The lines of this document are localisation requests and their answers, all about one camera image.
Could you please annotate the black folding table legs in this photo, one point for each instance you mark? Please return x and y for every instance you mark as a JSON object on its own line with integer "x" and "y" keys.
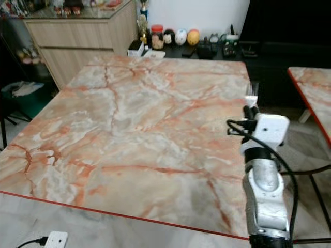
{"x": 318, "y": 194}
{"x": 4, "y": 134}

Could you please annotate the small black box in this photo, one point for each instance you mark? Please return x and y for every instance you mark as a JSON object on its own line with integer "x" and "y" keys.
{"x": 206, "y": 50}

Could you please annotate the green waste bin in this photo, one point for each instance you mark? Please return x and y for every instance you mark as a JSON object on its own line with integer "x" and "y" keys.
{"x": 26, "y": 103}

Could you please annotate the small grey figurine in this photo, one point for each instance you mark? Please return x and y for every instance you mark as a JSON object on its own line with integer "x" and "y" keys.
{"x": 214, "y": 38}

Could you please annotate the yellow egg shaped figure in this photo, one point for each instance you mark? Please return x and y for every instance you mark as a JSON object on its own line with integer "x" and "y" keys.
{"x": 193, "y": 37}

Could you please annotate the black display shelf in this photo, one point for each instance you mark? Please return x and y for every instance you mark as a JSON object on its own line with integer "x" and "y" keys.
{"x": 13, "y": 44}

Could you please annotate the black television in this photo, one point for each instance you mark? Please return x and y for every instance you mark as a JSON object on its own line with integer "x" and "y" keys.
{"x": 284, "y": 19}

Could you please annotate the white egg shaped figure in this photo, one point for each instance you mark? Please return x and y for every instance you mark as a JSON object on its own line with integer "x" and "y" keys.
{"x": 180, "y": 37}

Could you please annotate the black egg shaped figure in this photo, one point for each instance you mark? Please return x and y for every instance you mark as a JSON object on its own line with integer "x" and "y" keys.
{"x": 169, "y": 37}

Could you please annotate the red lid snack jar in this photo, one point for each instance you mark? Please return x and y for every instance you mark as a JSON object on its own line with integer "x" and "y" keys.
{"x": 157, "y": 38}

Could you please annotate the white cardboard box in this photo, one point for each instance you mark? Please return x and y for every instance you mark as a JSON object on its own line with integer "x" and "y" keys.
{"x": 136, "y": 48}

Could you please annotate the gold trophy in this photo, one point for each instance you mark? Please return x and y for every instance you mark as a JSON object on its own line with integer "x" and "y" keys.
{"x": 144, "y": 23}

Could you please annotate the light wooden cabinet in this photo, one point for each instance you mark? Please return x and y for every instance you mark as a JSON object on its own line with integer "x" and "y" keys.
{"x": 77, "y": 39}

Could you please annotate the brown figurine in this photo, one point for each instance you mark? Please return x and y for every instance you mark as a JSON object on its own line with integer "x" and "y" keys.
{"x": 73, "y": 8}

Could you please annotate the small red tray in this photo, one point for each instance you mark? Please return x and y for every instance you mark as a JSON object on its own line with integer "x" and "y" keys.
{"x": 114, "y": 4}

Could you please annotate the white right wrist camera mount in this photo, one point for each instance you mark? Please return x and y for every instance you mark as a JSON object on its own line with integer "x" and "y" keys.
{"x": 273, "y": 128}

